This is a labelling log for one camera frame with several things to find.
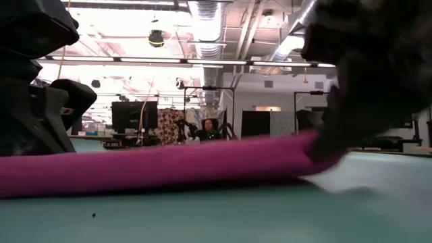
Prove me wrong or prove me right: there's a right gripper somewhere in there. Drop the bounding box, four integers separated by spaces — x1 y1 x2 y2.
301 0 432 164

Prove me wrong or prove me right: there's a pink towel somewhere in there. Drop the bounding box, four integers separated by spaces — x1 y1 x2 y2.
0 130 342 200

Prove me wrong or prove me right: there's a grey draped cloth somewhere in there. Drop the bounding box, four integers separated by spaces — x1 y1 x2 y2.
296 109 327 132

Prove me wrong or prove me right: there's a pale patterned partition panel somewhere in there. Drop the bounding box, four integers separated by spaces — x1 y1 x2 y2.
269 111 297 136

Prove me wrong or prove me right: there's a black partition panel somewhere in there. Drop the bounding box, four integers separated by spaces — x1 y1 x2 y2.
240 110 271 138

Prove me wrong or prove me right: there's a black computer monitor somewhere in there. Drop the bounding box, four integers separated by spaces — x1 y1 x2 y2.
111 100 159 135

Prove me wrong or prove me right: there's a person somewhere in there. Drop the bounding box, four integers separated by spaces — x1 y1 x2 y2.
197 117 221 142

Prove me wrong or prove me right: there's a black hanging dome lamp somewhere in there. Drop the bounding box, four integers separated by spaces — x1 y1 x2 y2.
147 28 166 49

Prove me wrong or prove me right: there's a floral patterned cloth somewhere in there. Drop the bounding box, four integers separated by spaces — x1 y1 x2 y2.
157 107 186 146

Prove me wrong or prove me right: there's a long LED light bar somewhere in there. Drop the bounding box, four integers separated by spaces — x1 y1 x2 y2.
36 55 338 70

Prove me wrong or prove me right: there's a green table mat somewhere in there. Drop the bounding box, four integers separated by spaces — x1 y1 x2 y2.
0 136 432 243

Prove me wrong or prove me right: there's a black background rig frame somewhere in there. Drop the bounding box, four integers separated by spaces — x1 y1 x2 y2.
293 90 331 133
183 86 236 141

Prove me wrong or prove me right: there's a yellow hanging cable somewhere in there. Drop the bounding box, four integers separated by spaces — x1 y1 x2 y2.
56 45 67 80
136 76 157 144

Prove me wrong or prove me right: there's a black table frame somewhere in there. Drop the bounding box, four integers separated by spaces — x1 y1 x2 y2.
103 141 432 158

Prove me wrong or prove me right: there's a slanted silver ventilation duct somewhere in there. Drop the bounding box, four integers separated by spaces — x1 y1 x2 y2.
259 0 320 75

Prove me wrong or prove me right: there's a straight silver ventilation duct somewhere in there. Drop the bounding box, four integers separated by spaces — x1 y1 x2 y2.
187 0 226 106

